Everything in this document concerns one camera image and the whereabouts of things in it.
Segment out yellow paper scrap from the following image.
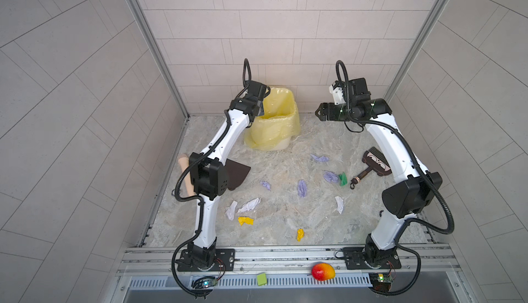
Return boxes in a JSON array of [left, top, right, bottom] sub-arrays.
[[296, 229, 305, 242], [238, 216, 254, 226]]

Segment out green paper scrap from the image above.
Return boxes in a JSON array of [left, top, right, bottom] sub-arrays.
[[338, 172, 349, 187]]

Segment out purple paper scrap far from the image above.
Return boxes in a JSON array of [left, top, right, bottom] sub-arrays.
[[311, 154, 329, 163]]

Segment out dark brown dustpan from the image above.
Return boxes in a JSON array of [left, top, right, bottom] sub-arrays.
[[225, 159, 251, 191]]

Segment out small purple paper scrap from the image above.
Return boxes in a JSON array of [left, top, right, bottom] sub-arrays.
[[260, 181, 271, 191]]

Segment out yellow bagged trash bin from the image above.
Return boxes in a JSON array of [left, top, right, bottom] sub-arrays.
[[244, 88, 301, 152]]

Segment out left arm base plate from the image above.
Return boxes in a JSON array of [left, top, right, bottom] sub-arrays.
[[175, 249, 235, 272]]

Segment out green foam cube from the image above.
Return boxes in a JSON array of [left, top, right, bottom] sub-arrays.
[[257, 273, 268, 286]]

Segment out red yellow toy mango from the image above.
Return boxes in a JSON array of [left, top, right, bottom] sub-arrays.
[[311, 263, 336, 282]]

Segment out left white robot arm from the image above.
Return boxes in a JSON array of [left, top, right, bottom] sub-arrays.
[[174, 80, 271, 269]]

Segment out purple paper scrap centre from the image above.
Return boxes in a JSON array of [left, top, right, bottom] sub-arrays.
[[297, 179, 307, 198]]

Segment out vertical aluminium corner post right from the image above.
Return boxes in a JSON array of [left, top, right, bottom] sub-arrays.
[[384, 0, 450, 103]]

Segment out vertical aluminium corner post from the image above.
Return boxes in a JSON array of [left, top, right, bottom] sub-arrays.
[[384, 0, 450, 103], [125, 0, 190, 121]]

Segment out white paper scrap right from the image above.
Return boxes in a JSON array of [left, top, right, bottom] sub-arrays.
[[335, 196, 345, 214]]

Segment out yellow paper scrap left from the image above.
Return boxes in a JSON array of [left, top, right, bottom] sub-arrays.
[[238, 216, 254, 226]]

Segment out white paper scrap left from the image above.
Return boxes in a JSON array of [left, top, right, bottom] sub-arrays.
[[225, 201, 238, 220]]

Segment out yellow paper scrap front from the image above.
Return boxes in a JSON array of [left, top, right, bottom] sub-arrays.
[[296, 229, 305, 242]]

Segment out white paper scrap long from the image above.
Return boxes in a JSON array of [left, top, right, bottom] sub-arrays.
[[237, 198, 261, 214]]

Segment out left circuit board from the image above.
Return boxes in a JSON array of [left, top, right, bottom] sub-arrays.
[[191, 276, 218, 290]]

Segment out beige wooden pestle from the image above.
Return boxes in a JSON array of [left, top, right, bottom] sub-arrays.
[[177, 153, 195, 198]]

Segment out aluminium rail frame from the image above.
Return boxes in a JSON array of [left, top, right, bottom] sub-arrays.
[[110, 242, 475, 303]]

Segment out purple paper scrap right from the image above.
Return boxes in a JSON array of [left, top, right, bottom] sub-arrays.
[[323, 171, 340, 183]]

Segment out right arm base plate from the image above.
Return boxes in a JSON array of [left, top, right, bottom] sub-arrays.
[[342, 245, 402, 270]]

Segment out right circuit board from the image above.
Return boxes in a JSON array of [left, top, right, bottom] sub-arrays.
[[368, 273, 394, 293]]

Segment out brown hand brush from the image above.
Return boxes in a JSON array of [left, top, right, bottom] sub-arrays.
[[349, 147, 392, 190]]

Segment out vertical aluminium corner post left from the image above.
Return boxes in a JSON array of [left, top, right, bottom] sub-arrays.
[[125, 0, 190, 121]]

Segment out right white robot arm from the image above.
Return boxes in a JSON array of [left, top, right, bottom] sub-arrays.
[[316, 78, 455, 267]]

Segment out circuit board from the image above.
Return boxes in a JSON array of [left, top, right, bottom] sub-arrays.
[[191, 276, 218, 290], [368, 273, 394, 293]]

